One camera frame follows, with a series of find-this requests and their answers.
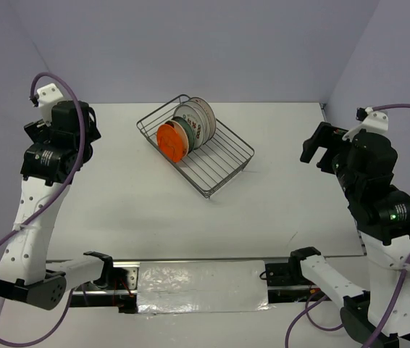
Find orange plastic plate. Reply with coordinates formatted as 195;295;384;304
156;121;183;163

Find white plate red characters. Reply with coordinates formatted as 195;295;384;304
175;105;205;150

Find beige plate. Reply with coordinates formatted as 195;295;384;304
170;120;190;157

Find blue patterned plate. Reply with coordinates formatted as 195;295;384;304
189;96;217;140

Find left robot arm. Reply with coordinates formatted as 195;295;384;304
0;101;115;310

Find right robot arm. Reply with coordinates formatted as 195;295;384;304
265;122;410;347

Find silver foil tape strip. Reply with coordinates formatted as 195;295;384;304
136;260;270;315

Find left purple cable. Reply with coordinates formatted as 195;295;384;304
0;72;87;345

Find purple cable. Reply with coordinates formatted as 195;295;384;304
285;104;410;348
0;72;87;345

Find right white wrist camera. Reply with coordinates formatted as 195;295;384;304
342;107;389;141

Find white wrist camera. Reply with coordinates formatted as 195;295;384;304
342;107;389;141
30;83;64;126

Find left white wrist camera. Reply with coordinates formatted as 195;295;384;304
30;83;64;126

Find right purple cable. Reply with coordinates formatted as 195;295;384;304
285;104;410;348

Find grey wire dish rack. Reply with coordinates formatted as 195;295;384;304
136;94;255;199

